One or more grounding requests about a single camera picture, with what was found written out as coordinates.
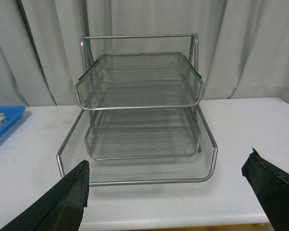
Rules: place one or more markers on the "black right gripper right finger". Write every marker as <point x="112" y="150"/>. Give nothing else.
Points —
<point x="271" y="187"/>

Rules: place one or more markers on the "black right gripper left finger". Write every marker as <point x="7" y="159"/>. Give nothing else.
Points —
<point x="60" y="208"/>

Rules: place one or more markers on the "silver mesh letter rack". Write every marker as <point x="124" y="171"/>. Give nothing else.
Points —
<point x="140" y="120"/>

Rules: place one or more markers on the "blue plastic tray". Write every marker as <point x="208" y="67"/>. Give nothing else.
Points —
<point x="13" y="114"/>

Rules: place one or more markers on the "white curtain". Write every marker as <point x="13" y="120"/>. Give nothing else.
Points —
<point x="243" y="44"/>

